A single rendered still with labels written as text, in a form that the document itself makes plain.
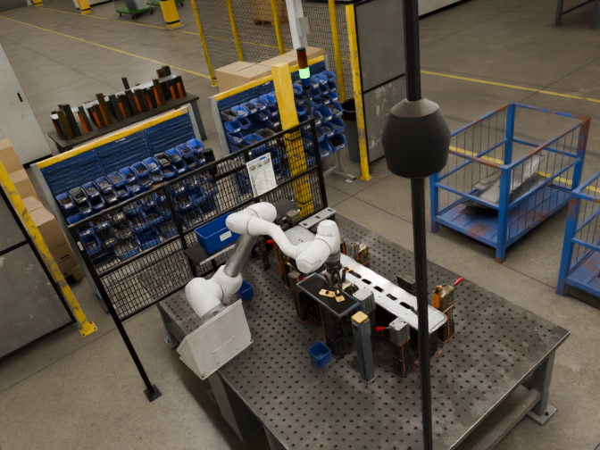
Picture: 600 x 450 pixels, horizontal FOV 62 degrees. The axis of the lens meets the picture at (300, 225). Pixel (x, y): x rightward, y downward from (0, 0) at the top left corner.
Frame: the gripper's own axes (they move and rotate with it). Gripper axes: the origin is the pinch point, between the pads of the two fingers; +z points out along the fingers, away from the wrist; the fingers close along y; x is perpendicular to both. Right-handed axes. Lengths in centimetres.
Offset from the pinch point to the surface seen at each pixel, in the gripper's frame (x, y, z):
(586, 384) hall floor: -17, 151, 126
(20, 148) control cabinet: 654, -329, 86
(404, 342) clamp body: -19.2, 26.8, 31.2
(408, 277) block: 18, 47, 22
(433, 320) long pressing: -17, 45, 26
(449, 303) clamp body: -5, 60, 28
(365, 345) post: -16.3, 6.4, 27.2
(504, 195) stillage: 114, 174, 55
